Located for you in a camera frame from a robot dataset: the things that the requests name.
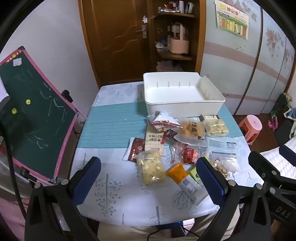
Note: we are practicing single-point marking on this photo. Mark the floral sliding wardrobe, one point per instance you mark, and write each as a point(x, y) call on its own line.
point(259, 69)

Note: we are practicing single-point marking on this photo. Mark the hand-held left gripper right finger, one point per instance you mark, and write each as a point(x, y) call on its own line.
point(209, 182)

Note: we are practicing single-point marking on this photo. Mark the pink-framed green chalkboard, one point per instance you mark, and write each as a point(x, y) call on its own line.
point(34, 120)

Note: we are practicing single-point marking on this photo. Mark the white red-print snack packet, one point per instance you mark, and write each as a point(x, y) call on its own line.
point(165, 115)

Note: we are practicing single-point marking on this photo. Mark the folded pink cloths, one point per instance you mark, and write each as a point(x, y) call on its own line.
point(168, 66)

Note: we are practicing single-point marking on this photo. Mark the green bag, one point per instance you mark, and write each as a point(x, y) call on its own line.
point(281, 105)

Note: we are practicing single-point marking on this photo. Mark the small dark red packet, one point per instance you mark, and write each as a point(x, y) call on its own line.
point(170, 135)

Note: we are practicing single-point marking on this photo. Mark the white door hook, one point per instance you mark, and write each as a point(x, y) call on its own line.
point(144, 19)

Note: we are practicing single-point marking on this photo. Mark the row of small bottles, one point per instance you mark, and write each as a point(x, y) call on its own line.
point(177, 7)

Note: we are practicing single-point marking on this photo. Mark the dark red white sachet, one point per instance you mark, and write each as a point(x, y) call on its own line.
point(136, 149)

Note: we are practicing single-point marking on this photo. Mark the brown wooden shelf cabinet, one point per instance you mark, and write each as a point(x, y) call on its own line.
point(198, 34)

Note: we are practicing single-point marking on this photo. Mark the yellow chips clear packet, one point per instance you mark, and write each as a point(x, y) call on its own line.
point(151, 168)

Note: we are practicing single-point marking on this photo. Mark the pink toy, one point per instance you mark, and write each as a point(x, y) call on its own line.
point(272, 124)

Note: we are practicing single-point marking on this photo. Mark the blue white cloth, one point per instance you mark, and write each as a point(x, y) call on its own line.
point(291, 115)

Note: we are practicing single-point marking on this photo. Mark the beige snack packet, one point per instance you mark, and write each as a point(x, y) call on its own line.
point(152, 141)

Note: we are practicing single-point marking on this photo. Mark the striped bed sheet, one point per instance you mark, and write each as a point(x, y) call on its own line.
point(277, 160)

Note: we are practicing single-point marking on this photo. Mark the pale chips clear packet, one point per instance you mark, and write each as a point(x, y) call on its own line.
point(216, 128)

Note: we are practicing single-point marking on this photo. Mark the white plastic storage bin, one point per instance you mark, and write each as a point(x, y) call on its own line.
point(178, 92)

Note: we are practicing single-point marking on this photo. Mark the brown wooden door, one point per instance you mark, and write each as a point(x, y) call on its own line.
point(115, 41)

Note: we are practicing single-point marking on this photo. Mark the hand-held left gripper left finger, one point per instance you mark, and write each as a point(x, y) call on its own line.
point(89, 178)

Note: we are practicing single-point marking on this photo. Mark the pink plastic stool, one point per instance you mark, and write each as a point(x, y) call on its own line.
point(251, 126)

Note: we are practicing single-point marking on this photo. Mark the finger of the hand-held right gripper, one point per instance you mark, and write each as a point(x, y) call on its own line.
point(263, 165)
point(288, 154)

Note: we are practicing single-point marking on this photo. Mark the orange cracker clear packet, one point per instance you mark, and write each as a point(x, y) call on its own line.
point(192, 129)

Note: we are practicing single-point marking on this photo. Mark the green snack packet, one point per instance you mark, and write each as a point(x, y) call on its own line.
point(193, 175)

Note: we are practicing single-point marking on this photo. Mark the red snack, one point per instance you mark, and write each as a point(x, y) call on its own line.
point(188, 155)

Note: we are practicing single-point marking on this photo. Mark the wall poster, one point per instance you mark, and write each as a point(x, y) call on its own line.
point(231, 20)

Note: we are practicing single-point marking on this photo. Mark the black chalkboard clamp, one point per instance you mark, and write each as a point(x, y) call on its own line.
point(67, 95)

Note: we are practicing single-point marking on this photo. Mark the orange cap white tube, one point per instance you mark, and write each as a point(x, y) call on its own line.
point(185, 182)

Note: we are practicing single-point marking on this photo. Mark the nut mix white-label packet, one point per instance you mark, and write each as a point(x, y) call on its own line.
point(222, 157)

